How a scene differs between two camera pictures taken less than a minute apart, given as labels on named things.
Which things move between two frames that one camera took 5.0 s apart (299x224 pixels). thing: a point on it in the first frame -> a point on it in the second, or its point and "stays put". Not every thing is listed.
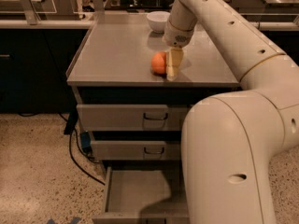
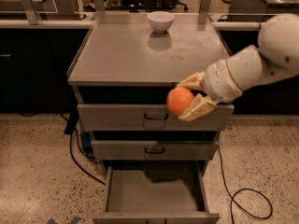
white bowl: (158, 21) stays put
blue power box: (86, 142) stays put
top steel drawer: (132, 117) stays put
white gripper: (176, 36) -> (220, 80)
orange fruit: (159, 63) -> (178, 100)
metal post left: (31, 12) stays put
